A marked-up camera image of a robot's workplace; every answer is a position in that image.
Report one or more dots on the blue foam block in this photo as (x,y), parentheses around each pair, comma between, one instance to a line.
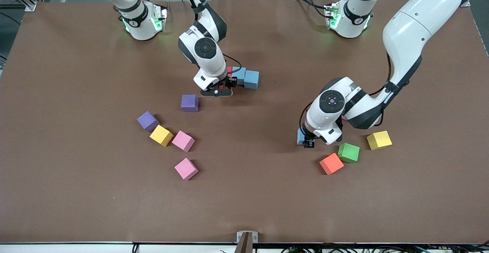
(300,136)
(240,73)
(251,79)

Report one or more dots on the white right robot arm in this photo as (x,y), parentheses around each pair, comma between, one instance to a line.
(208,64)

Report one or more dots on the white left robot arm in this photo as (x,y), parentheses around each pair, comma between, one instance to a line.
(416,23)

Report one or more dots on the green foam block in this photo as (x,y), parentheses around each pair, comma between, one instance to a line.
(348,153)

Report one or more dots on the orange foam block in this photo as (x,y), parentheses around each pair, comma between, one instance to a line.
(331,163)

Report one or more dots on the purple foam block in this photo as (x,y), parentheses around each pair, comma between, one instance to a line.
(147,121)
(190,103)

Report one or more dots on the yellow foam block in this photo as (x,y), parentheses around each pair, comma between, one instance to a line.
(379,140)
(161,135)

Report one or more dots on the brown table cover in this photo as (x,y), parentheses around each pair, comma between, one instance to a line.
(267,199)

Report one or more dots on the white table edge strip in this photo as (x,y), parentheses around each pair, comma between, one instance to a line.
(76,248)

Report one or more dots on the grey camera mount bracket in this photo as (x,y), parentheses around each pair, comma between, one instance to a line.
(240,237)

